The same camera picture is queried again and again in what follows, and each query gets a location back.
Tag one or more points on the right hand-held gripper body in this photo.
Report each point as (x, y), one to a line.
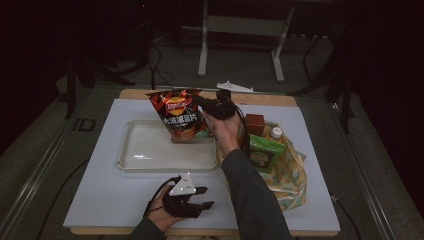
(220, 108)

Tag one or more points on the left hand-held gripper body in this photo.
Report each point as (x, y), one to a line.
(181, 188)

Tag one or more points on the red black chips bag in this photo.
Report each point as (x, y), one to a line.
(180, 120)

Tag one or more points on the long brown box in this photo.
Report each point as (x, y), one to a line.
(255, 125)

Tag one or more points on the white plastic tray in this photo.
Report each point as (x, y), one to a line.
(150, 150)

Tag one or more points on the orange juice bottle white cap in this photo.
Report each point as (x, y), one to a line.
(276, 132)

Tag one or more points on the green snack packet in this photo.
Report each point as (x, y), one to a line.
(263, 156)

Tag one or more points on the orange-slice print cloth bag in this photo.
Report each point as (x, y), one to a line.
(290, 180)

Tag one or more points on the person's right hand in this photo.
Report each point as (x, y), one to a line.
(226, 133)

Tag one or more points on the person's left hand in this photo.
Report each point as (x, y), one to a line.
(160, 216)

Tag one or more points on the white table mat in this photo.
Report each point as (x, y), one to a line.
(110, 193)

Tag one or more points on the black metal stand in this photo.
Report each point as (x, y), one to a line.
(346, 100)

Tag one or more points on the black tripod stand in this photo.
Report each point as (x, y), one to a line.
(70, 86)

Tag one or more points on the white metal stand frame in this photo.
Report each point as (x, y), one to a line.
(246, 26)

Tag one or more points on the metal floor rail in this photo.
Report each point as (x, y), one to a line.
(370, 196)
(30, 186)

